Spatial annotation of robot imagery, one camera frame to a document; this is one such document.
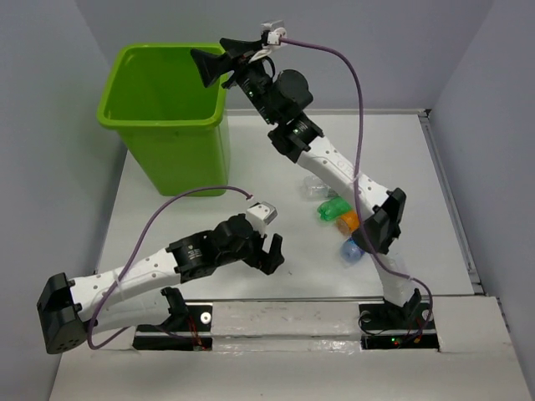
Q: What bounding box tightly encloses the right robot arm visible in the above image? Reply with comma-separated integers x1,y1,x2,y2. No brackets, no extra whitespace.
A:
190,38,421,327

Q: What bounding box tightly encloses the small orange bottle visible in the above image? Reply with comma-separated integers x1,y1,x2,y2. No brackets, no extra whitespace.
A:
336,211,359,236

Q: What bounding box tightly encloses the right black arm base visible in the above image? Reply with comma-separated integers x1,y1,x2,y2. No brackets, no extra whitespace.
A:
358,289,440,351

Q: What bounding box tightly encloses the green plastic bin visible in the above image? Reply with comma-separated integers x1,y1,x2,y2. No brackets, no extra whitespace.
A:
97,43,231,196

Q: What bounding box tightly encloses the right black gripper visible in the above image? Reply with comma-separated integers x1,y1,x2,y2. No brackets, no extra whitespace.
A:
188,38,278,127

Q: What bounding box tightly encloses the clear bottle green blue label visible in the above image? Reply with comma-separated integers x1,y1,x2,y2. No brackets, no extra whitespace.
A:
300,175,338,201

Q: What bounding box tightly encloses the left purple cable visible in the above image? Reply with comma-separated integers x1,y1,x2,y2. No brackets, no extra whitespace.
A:
86,185,254,350

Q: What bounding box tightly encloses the blue water bottle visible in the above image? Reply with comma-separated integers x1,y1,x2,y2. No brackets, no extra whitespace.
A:
339,238,365,266

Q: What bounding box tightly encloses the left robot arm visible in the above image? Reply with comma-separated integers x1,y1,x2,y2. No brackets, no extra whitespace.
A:
37,212,284,354

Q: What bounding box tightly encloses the green plastic bottle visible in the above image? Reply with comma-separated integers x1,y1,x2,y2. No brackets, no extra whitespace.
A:
317,196,353,221

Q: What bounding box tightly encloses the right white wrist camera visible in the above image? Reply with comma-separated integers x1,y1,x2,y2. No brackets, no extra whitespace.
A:
249,19,287,63

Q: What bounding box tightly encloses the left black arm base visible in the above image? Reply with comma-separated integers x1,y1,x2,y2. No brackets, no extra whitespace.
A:
132,287,213,352

